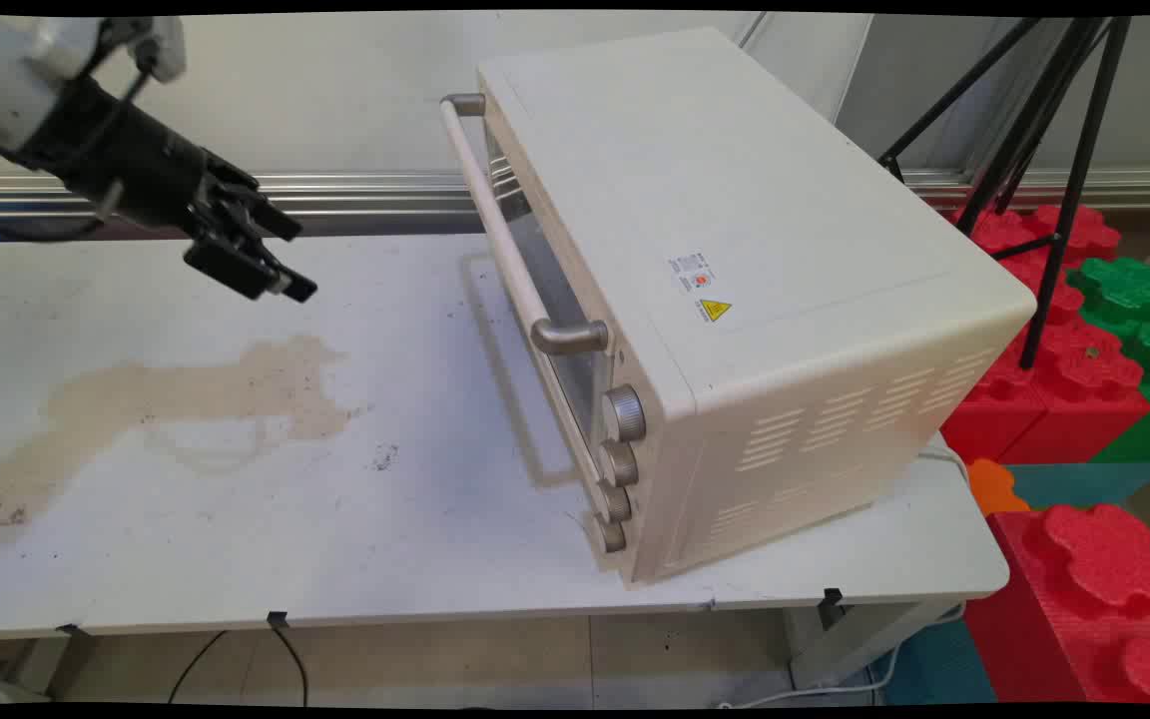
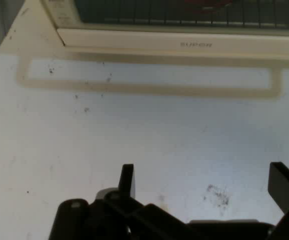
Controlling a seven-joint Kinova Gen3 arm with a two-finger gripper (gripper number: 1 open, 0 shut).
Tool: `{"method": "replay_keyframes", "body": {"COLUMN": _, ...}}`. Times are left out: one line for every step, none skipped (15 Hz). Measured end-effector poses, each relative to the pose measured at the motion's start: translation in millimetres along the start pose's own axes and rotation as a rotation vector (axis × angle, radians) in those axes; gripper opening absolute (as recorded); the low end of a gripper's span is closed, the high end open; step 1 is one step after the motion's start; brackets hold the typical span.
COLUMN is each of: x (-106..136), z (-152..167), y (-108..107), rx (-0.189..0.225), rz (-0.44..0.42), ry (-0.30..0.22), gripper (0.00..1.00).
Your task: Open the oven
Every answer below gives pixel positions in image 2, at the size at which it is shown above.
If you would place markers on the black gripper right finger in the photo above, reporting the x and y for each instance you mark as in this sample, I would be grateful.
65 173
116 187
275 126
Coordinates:
287 190

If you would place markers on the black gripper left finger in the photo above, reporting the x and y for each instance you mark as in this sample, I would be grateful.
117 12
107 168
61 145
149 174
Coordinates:
114 217

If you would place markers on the white toaster oven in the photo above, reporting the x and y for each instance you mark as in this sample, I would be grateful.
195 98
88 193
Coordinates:
62 12

